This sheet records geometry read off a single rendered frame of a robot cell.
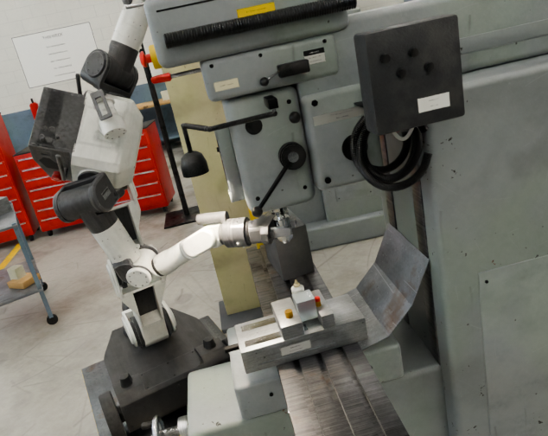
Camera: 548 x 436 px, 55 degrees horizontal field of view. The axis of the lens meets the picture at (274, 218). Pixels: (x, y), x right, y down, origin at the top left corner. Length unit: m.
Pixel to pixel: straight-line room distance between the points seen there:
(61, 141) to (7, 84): 9.32
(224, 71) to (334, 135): 0.32
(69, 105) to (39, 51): 9.06
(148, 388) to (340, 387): 0.99
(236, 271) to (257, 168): 2.14
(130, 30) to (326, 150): 0.76
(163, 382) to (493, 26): 1.65
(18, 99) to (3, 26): 1.26
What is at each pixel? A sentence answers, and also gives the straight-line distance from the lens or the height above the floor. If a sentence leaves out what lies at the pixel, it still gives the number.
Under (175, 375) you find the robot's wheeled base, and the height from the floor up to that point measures 0.59.
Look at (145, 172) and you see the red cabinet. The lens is 6.07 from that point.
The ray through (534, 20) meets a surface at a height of 1.65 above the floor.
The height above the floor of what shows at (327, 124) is 1.52.
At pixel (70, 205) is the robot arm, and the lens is 1.62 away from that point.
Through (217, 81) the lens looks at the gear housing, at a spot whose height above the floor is 1.68.
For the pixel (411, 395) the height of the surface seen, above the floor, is 0.65.
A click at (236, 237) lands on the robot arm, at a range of 1.54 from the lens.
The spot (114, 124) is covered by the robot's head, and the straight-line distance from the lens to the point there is 1.56.
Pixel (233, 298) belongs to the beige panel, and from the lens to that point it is 3.55.
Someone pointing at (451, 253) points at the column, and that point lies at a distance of 1.47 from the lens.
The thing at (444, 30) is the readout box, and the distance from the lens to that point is 1.17.
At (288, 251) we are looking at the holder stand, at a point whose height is 1.04.
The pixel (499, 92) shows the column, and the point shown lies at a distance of 1.41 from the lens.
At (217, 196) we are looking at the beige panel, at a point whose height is 0.85.
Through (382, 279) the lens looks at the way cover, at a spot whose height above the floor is 0.94.
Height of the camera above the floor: 1.78
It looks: 20 degrees down
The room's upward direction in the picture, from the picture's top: 12 degrees counter-clockwise
